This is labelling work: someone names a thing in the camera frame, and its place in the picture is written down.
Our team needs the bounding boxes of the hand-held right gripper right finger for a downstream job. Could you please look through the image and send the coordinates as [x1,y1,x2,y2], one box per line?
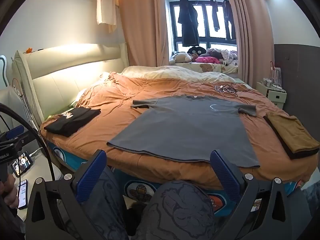
[210,149,293,240]

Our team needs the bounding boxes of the grey padded chair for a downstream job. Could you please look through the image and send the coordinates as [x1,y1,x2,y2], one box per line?
[0,87,33,135]

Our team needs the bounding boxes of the white bedside cabinet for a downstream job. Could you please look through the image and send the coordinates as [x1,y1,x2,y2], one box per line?
[256,81,287,109]

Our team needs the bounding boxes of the smartphone with white screen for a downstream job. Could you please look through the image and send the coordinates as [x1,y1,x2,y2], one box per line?
[17,179,29,209]

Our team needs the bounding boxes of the white plush toy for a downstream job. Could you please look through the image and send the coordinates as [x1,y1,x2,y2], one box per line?
[171,51,193,63]

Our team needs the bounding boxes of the patterned clothes pile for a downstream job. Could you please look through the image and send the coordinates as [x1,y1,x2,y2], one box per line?
[206,48,238,60]

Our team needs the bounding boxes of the black folded clothes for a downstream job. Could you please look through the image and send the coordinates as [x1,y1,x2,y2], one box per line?
[44,107,101,137]

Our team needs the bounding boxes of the white hanging shirt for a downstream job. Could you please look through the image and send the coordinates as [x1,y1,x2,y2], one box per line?
[96,0,117,33]

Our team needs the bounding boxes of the person's left hand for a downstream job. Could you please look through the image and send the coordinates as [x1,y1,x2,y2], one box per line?
[0,174,19,208]

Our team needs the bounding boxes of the person's patterned pants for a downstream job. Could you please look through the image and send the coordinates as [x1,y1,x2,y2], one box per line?
[82,165,217,240]

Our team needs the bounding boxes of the white wire rack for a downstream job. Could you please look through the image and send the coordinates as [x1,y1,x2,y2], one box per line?
[269,61,282,85]

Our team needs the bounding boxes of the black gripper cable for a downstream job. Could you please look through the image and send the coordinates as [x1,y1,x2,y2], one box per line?
[0,104,56,182]

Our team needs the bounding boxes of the white side table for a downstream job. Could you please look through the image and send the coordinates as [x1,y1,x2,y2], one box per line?
[15,152,62,220]

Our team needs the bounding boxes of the brown folded t-shirt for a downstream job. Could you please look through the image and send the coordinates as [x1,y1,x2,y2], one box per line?
[263,116,320,159]

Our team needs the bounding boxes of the black framed window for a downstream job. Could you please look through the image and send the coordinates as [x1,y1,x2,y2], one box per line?
[169,0,238,55]

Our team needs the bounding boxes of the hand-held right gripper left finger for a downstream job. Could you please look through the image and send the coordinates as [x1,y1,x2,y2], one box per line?
[25,149,110,240]

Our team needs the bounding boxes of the pink plush toy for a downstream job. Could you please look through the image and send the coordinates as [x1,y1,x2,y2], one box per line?
[195,56,222,64]

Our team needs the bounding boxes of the white framed mirror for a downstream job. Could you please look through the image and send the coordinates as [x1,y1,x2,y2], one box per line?
[0,54,8,84]

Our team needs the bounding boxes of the dark hanging garment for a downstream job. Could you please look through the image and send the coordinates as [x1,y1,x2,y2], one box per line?
[222,0,237,40]
[209,0,220,32]

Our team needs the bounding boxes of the brown folded clothes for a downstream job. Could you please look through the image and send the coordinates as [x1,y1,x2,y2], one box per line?
[265,112,320,154]

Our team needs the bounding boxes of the smartphone with lit screen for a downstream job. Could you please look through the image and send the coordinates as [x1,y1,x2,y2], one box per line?
[11,151,34,177]

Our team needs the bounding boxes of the grey t-shirt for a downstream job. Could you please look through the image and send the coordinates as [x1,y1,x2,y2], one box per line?
[107,95,260,168]

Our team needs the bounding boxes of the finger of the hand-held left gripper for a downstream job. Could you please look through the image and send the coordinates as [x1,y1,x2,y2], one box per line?
[0,140,25,153]
[5,125,25,140]

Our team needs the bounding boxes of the black cables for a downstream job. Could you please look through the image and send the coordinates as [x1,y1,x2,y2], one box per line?
[215,84,248,99]

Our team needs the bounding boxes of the orange blanket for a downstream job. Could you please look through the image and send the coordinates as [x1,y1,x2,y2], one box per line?
[40,71,316,190]

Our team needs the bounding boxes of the pink curtain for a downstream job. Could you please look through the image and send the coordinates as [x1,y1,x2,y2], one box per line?
[225,0,275,83]
[117,0,170,68]

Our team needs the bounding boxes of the cream padded headboard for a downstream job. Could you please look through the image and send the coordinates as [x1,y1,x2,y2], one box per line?
[11,42,129,128]

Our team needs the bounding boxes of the cream duvet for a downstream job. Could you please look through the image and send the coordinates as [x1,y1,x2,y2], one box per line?
[100,66,250,84]

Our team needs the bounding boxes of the dark hanging coat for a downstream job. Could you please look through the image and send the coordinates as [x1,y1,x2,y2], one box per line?
[177,0,199,47]

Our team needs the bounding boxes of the black plush toy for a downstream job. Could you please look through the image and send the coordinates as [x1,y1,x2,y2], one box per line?
[187,46,207,57]

